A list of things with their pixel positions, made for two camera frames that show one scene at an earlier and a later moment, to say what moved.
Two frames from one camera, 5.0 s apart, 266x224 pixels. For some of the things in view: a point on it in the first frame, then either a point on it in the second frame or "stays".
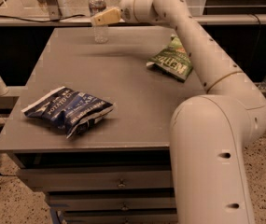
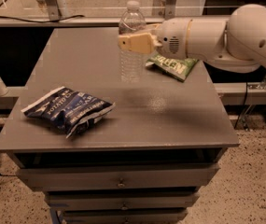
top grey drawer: x=98 y=178 stays
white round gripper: x=127 y=10 → x=171 y=39
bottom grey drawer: x=120 y=216 stays
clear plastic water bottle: x=96 y=7 → x=133 y=66
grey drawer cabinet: x=119 y=171 stays
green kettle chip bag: x=174 y=61 stays
